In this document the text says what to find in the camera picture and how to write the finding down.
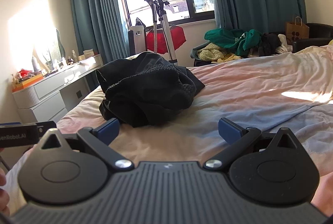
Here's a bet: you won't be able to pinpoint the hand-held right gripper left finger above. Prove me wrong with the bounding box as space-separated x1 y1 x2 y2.
34 117 135 170

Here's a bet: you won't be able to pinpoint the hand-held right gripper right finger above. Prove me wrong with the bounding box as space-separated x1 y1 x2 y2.
203 117 305 170

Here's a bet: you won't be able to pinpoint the black pants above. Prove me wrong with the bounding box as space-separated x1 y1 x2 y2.
98 52 206 128

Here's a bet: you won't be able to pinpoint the dark clothes pile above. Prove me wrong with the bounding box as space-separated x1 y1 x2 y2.
250 33 283 57

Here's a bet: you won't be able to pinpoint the person's left hand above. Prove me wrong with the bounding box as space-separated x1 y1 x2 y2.
0 170 11 217

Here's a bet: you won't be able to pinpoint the white drawer chest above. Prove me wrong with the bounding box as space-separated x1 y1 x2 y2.
17 90 68 124

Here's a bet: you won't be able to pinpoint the bed with pastel sheet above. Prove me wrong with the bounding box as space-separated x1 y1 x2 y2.
0 45 333 217

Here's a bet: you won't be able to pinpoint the orange box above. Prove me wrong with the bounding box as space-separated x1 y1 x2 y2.
12 74 43 92

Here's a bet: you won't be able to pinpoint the white vanity desk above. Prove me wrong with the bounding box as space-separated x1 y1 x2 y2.
12 54 103 110

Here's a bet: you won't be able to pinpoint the grey bottle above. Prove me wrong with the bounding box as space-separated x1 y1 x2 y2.
32 56 41 73

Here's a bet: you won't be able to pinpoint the yellow knitted blanket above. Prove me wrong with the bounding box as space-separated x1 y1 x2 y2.
196 43 246 63

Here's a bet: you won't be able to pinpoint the green garment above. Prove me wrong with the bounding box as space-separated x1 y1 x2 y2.
204 28 263 57

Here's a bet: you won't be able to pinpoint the white folded board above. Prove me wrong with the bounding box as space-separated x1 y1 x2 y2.
127 26 148 56

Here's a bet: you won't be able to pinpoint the vanity mirror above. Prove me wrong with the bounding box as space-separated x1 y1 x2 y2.
34 28 67 69

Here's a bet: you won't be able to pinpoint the white cloth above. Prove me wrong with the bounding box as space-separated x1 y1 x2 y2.
276 34 293 54

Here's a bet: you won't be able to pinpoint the red cloth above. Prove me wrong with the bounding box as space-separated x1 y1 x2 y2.
146 25 187 55

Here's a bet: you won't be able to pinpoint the garment steamer stand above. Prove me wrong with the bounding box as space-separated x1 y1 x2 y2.
144 0 179 66

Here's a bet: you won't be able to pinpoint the brown paper bag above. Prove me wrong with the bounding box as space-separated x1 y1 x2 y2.
285 15 310 44

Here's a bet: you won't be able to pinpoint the black armchair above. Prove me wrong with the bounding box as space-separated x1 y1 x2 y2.
269 22 333 54

